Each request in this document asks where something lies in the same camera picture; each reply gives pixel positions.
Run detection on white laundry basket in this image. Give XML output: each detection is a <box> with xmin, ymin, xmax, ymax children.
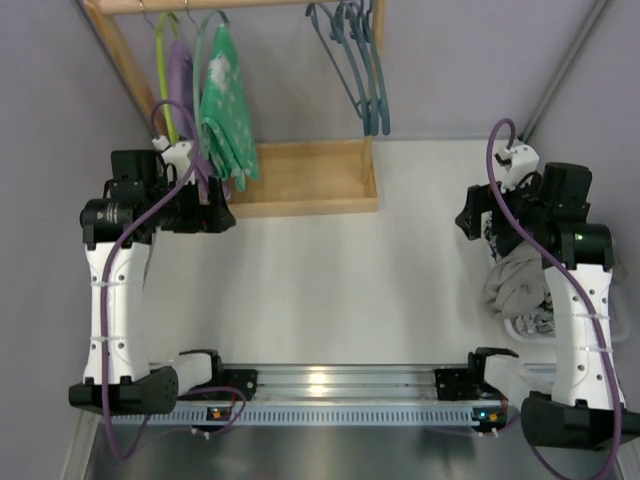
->
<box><xmin>503</xmin><ymin>251</ymin><xmax>631</xmax><ymax>346</ymax></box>

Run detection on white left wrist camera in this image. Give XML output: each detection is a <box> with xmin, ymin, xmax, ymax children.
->
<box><xmin>151</xmin><ymin>135</ymin><xmax>193</xmax><ymax>182</ymax></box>

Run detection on green white patterned trousers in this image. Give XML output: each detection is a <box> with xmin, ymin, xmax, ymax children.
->
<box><xmin>197</xmin><ymin>24</ymin><xmax>260</xmax><ymax>191</ymax></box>

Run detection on black white patterned garment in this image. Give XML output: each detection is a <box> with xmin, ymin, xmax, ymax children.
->
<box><xmin>481</xmin><ymin>213</ymin><xmax>555</xmax><ymax>340</ymax></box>

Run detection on mint green hanger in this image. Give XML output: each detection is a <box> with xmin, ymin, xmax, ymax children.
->
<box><xmin>192</xmin><ymin>9</ymin><xmax>229</xmax><ymax>151</ymax></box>

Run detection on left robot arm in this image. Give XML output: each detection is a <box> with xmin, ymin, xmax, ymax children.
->
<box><xmin>68</xmin><ymin>141</ymin><xmax>236</xmax><ymax>416</ymax></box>

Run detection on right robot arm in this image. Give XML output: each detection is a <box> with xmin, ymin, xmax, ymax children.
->
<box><xmin>455</xmin><ymin>163</ymin><xmax>639</xmax><ymax>451</ymax></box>

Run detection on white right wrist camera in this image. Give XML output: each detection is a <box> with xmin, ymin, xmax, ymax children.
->
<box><xmin>494</xmin><ymin>144</ymin><xmax>540</xmax><ymax>193</ymax></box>

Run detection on aluminium mounting rail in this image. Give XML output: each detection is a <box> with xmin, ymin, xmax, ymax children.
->
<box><xmin>174</xmin><ymin>363</ymin><xmax>559</xmax><ymax>402</ymax></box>

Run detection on purple trousers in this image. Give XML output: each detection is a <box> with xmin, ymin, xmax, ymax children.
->
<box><xmin>169</xmin><ymin>40</ymin><xmax>234</xmax><ymax>201</ymax></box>

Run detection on grey garment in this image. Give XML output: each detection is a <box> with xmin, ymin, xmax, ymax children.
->
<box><xmin>481</xmin><ymin>258</ymin><xmax>550</xmax><ymax>320</ymax></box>

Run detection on lime green hanger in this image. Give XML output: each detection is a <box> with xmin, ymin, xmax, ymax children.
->
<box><xmin>155</xmin><ymin>12</ymin><xmax>179</xmax><ymax>144</ymax></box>

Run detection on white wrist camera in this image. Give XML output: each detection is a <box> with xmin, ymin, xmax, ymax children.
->
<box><xmin>151</xmin><ymin>135</ymin><xmax>193</xmax><ymax>182</ymax></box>
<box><xmin>494</xmin><ymin>144</ymin><xmax>540</xmax><ymax>193</ymax></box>

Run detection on wooden clothes rack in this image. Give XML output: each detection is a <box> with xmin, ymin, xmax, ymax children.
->
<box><xmin>81</xmin><ymin>1</ymin><xmax>379</xmax><ymax>218</ymax></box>

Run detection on grey slotted cable duct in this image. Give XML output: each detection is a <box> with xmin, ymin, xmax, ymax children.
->
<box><xmin>154</xmin><ymin>405</ymin><xmax>508</xmax><ymax>428</ymax></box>

